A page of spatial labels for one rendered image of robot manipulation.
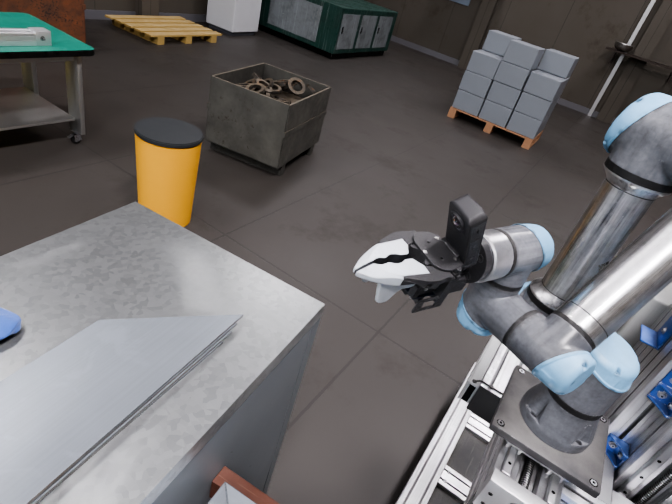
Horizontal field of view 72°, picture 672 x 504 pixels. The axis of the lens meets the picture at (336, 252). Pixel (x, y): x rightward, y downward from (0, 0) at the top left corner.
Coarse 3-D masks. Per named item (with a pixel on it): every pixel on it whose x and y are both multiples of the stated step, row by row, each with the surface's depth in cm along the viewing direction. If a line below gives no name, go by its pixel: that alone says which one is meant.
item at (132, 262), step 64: (0, 256) 97; (64, 256) 102; (128, 256) 107; (192, 256) 113; (64, 320) 88; (256, 320) 100; (192, 384) 83; (256, 384) 90; (128, 448) 71; (192, 448) 74
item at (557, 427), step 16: (544, 384) 97; (528, 400) 98; (544, 400) 95; (560, 400) 91; (528, 416) 96; (544, 416) 94; (560, 416) 92; (576, 416) 90; (592, 416) 89; (544, 432) 93; (560, 432) 92; (576, 432) 91; (592, 432) 92; (560, 448) 93; (576, 448) 92
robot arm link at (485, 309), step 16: (480, 288) 74; (496, 288) 72; (512, 288) 72; (464, 304) 77; (480, 304) 74; (496, 304) 72; (512, 304) 72; (528, 304) 72; (464, 320) 77; (480, 320) 75; (496, 320) 72; (512, 320) 70; (496, 336) 73
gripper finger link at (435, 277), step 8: (432, 272) 57; (440, 272) 57; (448, 272) 58; (408, 280) 55; (416, 280) 55; (424, 280) 55; (432, 280) 56; (440, 280) 56; (448, 280) 58; (432, 288) 57
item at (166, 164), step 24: (144, 120) 275; (168, 120) 284; (144, 144) 261; (168, 144) 259; (192, 144) 267; (144, 168) 270; (168, 168) 268; (192, 168) 279; (144, 192) 280; (168, 192) 278; (192, 192) 292; (168, 216) 288
